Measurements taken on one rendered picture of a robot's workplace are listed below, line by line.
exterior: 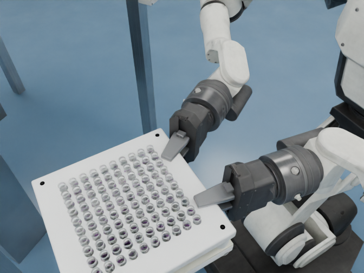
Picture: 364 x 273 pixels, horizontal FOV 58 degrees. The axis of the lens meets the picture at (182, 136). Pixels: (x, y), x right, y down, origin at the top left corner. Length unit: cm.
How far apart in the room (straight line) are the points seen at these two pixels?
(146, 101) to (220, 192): 121
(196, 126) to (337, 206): 100
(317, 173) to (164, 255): 28
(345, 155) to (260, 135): 155
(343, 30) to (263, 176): 39
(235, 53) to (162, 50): 206
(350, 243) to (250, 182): 118
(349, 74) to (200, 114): 36
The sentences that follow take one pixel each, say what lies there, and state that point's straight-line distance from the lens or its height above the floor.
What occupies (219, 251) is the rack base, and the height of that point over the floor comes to 103.
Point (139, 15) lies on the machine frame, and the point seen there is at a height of 86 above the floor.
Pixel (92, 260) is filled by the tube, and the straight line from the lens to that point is 51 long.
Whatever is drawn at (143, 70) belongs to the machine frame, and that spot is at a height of 59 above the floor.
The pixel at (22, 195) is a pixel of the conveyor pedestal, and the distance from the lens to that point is 155.
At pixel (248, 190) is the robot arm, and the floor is 111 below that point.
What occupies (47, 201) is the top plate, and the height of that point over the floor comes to 107.
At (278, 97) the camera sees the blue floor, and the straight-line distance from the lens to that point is 241.
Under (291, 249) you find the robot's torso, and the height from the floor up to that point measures 62.
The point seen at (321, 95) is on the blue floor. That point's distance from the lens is 252.
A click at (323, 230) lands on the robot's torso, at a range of 144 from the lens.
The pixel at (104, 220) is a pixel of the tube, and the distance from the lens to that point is 51.
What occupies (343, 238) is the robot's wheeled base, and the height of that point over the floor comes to 19.
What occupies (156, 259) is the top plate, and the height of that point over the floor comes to 108.
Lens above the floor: 153
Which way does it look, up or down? 48 degrees down
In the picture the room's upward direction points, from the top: straight up
